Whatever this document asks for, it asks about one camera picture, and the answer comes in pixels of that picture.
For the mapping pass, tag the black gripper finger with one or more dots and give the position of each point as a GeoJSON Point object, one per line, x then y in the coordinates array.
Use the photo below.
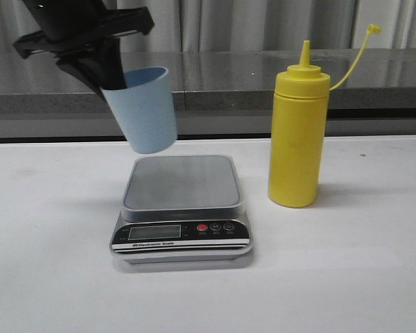
{"type": "Point", "coordinates": [74, 68]}
{"type": "Point", "coordinates": [107, 66]}

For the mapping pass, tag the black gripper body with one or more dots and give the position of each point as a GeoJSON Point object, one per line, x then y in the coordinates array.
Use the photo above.
{"type": "Point", "coordinates": [70, 29]}

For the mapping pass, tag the light blue plastic cup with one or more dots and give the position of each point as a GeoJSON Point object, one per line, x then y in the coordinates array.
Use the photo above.
{"type": "Point", "coordinates": [144, 110]}

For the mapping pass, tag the yellow squeeze bottle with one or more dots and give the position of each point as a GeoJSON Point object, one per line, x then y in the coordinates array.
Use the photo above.
{"type": "Point", "coordinates": [299, 115]}

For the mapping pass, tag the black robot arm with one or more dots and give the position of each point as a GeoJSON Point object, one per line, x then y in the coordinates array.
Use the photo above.
{"type": "Point", "coordinates": [84, 56]}

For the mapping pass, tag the silver digital kitchen scale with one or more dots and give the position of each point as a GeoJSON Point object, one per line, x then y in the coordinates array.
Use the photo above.
{"type": "Point", "coordinates": [182, 208]}

